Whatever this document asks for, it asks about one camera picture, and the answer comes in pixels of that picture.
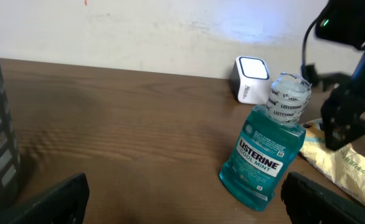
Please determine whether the orange snack chip bag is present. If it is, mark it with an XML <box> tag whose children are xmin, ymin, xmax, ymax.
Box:
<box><xmin>300</xmin><ymin>118</ymin><xmax>365</xmax><ymax>206</ymax></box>

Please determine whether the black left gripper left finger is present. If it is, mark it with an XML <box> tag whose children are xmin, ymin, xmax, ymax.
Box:
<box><xmin>0</xmin><ymin>172</ymin><xmax>90</xmax><ymax>224</ymax></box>

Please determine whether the blue water bottle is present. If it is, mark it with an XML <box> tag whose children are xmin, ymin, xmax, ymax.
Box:
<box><xmin>219</xmin><ymin>73</ymin><xmax>311</xmax><ymax>212</ymax></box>

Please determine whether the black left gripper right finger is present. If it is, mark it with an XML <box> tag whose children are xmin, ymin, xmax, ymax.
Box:
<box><xmin>281</xmin><ymin>172</ymin><xmax>365</xmax><ymax>224</ymax></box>

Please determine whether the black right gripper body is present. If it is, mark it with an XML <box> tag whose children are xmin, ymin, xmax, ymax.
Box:
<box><xmin>321</xmin><ymin>71</ymin><xmax>365</xmax><ymax>131</ymax></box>

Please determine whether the white barcode scanner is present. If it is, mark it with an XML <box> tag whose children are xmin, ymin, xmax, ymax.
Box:
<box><xmin>230</xmin><ymin>56</ymin><xmax>272</xmax><ymax>105</ymax></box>

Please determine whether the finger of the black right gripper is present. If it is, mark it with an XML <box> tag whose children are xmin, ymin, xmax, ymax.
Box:
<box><xmin>322</xmin><ymin>111</ymin><xmax>365</xmax><ymax>151</ymax></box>
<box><xmin>302</xmin><ymin>64</ymin><xmax>351</xmax><ymax>92</ymax></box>

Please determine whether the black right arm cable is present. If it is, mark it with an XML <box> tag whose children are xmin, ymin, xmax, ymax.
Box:
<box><xmin>300</xmin><ymin>18</ymin><xmax>319</xmax><ymax>75</ymax></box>

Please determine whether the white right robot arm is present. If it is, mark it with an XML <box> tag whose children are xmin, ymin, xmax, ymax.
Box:
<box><xmin>301</xmin><ymin>0</ymin><xmax>365</xmax><ymax>151</ymax></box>

